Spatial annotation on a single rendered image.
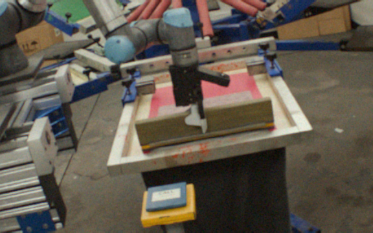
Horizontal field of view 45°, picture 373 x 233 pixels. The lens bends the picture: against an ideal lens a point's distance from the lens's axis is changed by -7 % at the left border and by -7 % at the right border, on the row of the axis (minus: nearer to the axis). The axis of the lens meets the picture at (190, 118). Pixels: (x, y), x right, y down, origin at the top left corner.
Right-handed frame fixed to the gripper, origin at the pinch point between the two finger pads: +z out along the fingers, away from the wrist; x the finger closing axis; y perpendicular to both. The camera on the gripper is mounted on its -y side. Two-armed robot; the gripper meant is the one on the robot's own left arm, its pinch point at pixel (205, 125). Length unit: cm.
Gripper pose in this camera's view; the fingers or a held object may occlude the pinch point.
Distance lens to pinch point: 141.6
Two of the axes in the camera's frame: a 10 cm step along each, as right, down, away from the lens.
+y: -9.8, 1.7, 0.6
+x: 0.2, 3.9, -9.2
